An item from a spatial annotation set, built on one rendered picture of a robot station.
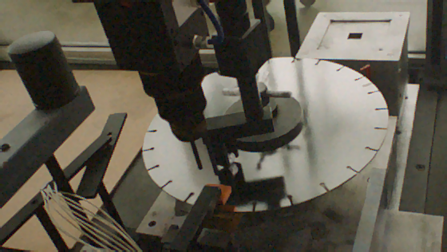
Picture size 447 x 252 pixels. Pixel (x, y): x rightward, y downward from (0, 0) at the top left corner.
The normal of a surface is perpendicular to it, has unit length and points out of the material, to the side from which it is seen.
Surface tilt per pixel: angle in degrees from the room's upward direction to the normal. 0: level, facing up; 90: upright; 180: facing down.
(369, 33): 0
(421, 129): 0
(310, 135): 0
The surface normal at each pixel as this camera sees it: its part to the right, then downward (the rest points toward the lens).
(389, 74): -0.32, 0.61
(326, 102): -0.16, -0.79
